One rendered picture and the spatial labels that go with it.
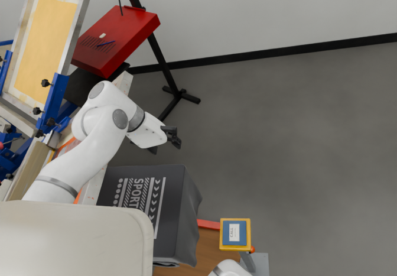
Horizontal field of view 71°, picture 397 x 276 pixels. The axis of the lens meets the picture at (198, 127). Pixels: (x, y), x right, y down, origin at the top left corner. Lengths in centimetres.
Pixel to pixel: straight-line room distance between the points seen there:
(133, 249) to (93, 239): 5
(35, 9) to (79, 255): 205
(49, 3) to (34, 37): 23
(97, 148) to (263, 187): 190
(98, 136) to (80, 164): 6
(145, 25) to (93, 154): 165
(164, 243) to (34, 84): 126
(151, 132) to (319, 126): 207
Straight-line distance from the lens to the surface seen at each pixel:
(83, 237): 23
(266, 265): 221
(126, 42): 207
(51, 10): 205
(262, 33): 307
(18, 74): 221
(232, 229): 127
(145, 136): 79
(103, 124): 61
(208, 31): 304
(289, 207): 232
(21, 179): 142
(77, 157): 60
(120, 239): 26
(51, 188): 59
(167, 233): 136
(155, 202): 143
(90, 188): 84
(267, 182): 239
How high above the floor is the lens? 219
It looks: 52 degrees down
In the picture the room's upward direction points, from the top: 22 degrees counter-clockwise
